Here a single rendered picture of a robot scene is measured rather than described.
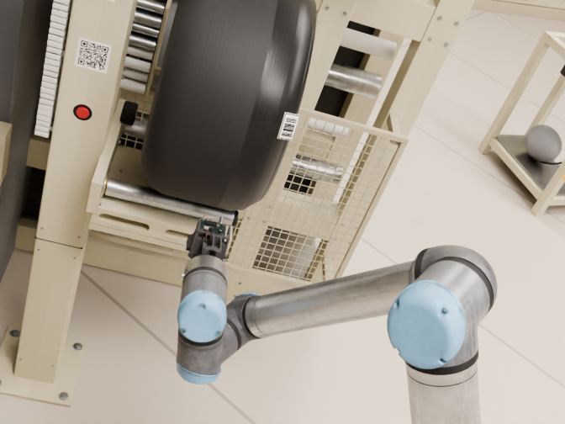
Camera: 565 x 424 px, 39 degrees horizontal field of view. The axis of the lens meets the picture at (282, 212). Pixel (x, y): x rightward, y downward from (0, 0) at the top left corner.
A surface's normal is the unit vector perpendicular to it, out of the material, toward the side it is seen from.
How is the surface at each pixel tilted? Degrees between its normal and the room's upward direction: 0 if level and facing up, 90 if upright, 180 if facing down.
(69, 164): 90
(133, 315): 0
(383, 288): 75
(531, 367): 0
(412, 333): 85
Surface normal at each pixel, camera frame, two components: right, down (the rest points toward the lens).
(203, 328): 0.04, 0.45
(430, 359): -0.58, 0.25
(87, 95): -0.01, 0.62
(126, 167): 0.30, -0.74
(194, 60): -0.10, 0.01
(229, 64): 0.18, 0.04
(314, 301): -0.71, -0.16
